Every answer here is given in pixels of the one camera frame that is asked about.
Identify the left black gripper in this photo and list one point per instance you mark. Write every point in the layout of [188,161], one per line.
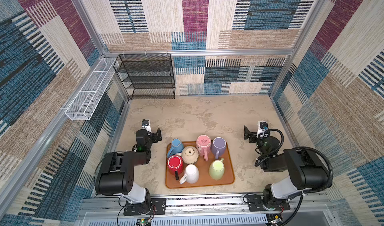
[154,135]

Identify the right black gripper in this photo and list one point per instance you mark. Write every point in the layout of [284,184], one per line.
[250,134]

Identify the blue polka dot mug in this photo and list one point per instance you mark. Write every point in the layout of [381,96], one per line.
[177,146]

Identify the red mug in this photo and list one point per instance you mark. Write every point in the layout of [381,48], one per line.
[175,166]

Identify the white mug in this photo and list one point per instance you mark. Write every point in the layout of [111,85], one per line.
[191,175]

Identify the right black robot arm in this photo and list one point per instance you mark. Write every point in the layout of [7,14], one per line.
[310,171]

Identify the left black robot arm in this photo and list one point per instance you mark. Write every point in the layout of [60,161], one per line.
[116,173]

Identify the purple mug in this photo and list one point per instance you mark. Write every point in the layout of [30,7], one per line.
[218,147]

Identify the beige speckled mug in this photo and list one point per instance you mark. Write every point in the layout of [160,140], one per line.
[190,155]

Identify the light green mug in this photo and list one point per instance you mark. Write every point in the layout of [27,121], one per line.
[217,169]

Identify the pink patterned mug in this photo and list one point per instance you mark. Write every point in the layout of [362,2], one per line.
[203,145]

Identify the brown rectangular tray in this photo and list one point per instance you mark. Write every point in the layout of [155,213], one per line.
[203,166]

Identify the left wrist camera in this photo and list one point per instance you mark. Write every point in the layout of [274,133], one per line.
[146,125]

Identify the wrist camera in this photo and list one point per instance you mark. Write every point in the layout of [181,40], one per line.
[146,125]
[262,129]

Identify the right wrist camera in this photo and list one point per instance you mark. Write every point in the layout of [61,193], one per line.
[262,129]

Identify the black wire shelf rack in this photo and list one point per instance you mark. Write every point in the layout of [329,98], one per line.
[147,76]

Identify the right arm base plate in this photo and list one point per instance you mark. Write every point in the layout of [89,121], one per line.
[256,203]

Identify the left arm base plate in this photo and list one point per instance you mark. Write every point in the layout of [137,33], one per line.
[156,206]

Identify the white wire mesh basket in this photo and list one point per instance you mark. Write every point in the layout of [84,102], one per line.
[88,98]

